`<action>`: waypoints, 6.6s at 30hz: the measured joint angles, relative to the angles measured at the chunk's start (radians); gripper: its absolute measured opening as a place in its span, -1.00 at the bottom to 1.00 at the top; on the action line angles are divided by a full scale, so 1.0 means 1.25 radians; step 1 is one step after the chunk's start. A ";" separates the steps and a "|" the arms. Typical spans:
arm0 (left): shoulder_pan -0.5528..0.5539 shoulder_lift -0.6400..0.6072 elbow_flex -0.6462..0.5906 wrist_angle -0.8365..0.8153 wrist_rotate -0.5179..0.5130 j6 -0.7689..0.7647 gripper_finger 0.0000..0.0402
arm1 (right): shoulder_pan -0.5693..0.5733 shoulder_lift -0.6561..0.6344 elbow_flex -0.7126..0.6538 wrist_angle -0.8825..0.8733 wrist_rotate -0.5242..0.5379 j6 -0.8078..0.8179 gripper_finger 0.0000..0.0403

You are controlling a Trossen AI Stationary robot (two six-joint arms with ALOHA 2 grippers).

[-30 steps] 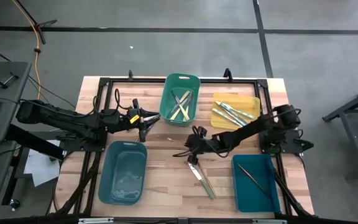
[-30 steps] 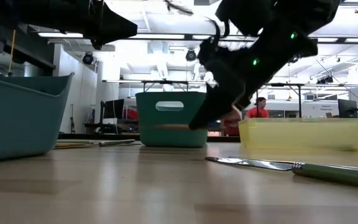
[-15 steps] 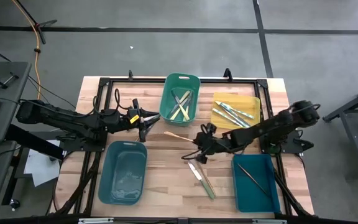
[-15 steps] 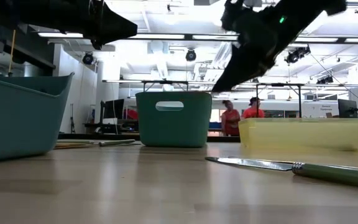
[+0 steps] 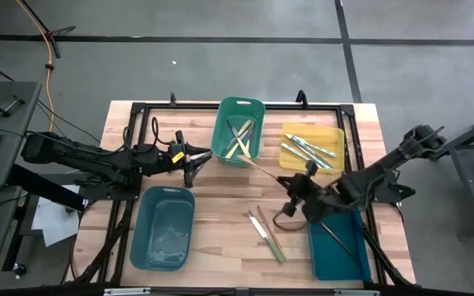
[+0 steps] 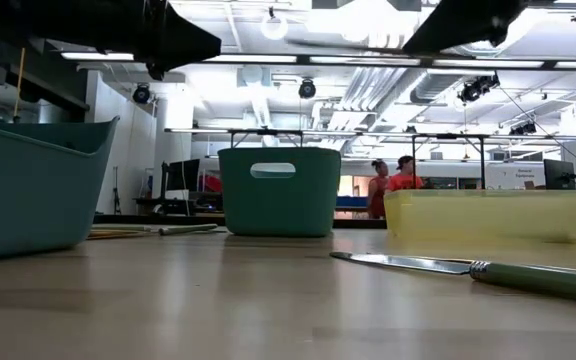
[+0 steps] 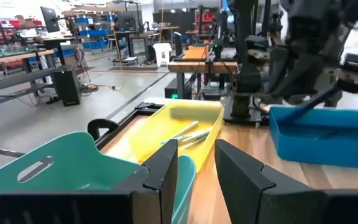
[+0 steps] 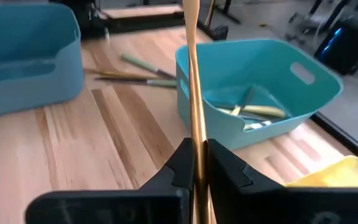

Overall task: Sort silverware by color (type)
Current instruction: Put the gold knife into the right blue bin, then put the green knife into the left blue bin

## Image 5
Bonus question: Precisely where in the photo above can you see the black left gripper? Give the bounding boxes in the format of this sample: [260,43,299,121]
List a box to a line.
[175,130,213,189]

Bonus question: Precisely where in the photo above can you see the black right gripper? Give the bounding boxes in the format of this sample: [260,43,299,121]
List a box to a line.
[277,160,318,217]

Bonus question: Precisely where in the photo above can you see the iridescent cutlery piece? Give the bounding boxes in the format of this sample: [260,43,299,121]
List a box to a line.
[284,132,338,159]
[281,142,309,162]

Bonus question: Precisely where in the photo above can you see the iridescent table knife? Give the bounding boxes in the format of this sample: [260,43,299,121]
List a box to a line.
[290,137,333,169]

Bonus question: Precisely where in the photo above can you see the yellow translucent plastic tray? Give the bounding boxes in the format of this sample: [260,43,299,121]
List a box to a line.
[278,122,346,173]

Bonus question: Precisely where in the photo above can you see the deep blue rectangular bin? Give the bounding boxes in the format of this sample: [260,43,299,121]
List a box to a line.
[306,204,373,283]

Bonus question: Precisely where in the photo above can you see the white paper sheets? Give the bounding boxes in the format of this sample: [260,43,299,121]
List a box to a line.
[30,184,86,247]

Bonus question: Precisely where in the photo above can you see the black tripod stand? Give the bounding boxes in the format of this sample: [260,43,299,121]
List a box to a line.
[16,0,77,59]

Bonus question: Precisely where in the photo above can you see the grey side desk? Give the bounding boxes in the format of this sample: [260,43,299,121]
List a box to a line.
[0,81,43,190]

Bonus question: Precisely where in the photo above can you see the green plastic handle bin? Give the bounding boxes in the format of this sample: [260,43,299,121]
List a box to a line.
[211,96,267,168]

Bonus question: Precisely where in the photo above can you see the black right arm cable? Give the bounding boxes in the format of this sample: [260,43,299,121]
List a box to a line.
[272,208,309,232]

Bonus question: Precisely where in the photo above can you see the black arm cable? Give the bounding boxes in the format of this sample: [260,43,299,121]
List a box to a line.
[121,116,173,153]
[272,208,309,232]

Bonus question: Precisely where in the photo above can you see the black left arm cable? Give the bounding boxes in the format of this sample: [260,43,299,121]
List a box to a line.
[121,116,173,153]

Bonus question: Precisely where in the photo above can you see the black metal table frame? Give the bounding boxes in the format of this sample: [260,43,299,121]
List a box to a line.
[66,89,417,289]

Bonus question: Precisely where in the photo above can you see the green-handled table knife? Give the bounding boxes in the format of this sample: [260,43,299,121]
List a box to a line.
[247,210,286,265]

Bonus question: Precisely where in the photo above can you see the blue-grey plastic handle bin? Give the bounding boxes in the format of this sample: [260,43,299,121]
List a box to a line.
[129,185,196,272]

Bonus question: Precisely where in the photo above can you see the silver metal bracket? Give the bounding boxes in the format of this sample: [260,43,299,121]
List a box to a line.
[103,287,151,296]
[333,289,381,296]

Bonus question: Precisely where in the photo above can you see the orange cable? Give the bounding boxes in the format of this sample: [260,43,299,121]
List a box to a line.
[14,0,56,141]

